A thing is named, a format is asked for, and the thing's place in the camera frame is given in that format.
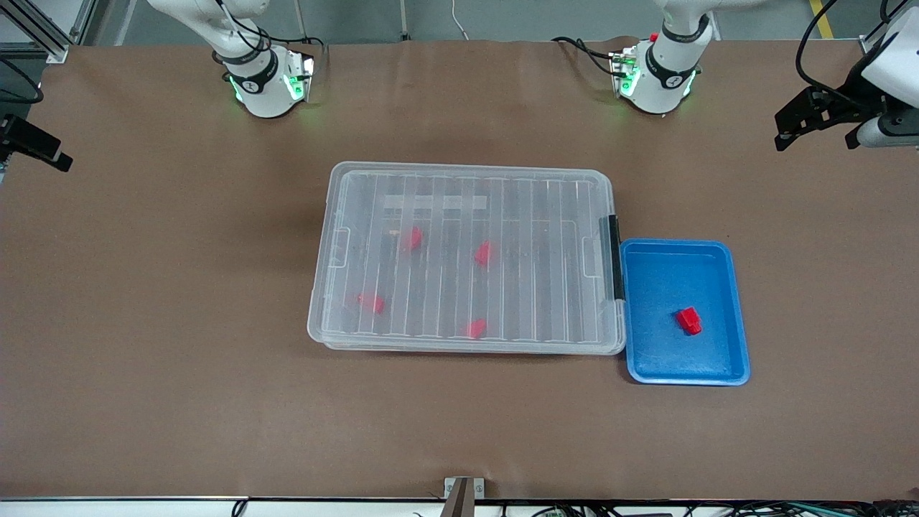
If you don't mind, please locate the clear plastic box lid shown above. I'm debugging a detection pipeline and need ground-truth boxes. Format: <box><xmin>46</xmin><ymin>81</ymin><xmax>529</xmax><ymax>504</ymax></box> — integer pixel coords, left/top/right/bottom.
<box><xmin>307</xmin><ymin>162</ymin><xmax>628</xmax><ymax>357</ymax></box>

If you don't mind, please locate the clear plastic storage box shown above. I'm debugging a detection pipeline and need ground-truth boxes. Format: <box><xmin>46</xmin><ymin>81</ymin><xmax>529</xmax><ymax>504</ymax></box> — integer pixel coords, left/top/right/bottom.
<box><xmin>307</xmin><ymin>162</ymin><xmax>628</xmax><ymax>357</ymax></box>

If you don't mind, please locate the blue plastic tray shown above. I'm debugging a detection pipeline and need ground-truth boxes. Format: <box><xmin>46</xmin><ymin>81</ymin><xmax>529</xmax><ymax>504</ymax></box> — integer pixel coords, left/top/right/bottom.
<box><xmin>619</xmin><ymin>238</ymin><xmax>752</xmax><ymax>387</ymax></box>

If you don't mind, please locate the brown table cover sheet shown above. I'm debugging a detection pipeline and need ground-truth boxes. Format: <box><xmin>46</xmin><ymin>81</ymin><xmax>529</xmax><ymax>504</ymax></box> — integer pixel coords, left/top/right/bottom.
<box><xmin>0</xmin><ymin>37</ymin><xmax>919</xmax><ymax>501</ymax></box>

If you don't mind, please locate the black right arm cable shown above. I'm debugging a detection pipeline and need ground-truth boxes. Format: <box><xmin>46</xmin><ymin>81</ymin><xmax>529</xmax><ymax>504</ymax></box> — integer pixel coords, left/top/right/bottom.
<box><xmin>0</xmin><ymin>56</ymin><xmax>45</xmax><ymax>103</ymax></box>

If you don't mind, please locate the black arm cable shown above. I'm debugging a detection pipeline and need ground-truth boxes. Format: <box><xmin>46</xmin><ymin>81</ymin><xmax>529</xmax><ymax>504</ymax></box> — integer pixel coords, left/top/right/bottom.
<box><xmin>0</xmin><ymin>56</ymin><xmax>45</xmax><ymax>103</ymax></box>
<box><xmin>795</xmin><ymin>0</ymin><xmax>862</xmax><ymax>101</ymax></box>

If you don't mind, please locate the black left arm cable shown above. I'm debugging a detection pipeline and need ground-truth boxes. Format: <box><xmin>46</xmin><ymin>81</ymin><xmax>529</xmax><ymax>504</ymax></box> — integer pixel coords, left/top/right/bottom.
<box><xmin>795</xmin><ymin>0</ymin><xmax>862</xmax><ymax>101</ymax></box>

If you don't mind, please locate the aluminium frame profile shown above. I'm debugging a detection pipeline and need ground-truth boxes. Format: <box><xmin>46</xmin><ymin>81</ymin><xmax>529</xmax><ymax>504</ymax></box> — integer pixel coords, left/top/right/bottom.
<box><xmin>0</xmin><ymin>0</ymin><xmax>98</xmax><ymax>64</ymax></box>

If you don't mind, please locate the black box latch handle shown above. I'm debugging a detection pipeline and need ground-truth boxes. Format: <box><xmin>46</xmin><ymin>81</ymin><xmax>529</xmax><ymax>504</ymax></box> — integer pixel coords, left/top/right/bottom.
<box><xmin>608</xmin><ymin>214</ymin><xmax>626</xmax><ymax>302</ymax></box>

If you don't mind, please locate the black left base cable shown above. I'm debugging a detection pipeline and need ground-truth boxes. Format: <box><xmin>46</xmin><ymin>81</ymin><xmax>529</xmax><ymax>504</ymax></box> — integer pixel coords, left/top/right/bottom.
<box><xmin>551</xmin><ymin>36</ymin><xmax>624</xmax><ymax>75</ymax></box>

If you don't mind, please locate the black base cable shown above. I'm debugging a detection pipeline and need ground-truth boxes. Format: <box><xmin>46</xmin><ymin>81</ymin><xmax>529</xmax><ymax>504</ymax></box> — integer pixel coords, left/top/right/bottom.
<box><xmin>214</xmin><ymin>0</ymin><xmax>327</xmax><ymax>52</ymax></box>
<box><xmin>551</xmin><ymin>36</ymin><xmax>624</xmax><ymax>75</ymax></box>

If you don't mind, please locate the black right base cable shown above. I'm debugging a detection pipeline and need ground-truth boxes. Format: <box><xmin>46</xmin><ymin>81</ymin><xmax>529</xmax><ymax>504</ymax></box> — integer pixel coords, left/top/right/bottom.
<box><xmin>214</xmin><ymin>0</ymin><xmax>327</xmax><ymax>52</ymax></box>

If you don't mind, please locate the metal table edge bracket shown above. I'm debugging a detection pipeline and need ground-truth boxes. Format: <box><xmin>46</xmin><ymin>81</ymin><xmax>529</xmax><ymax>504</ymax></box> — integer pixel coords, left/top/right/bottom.
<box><xmin>443</xmin><ymin>477</ymin><xmax>486</xmax><ymax>517</ymax></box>

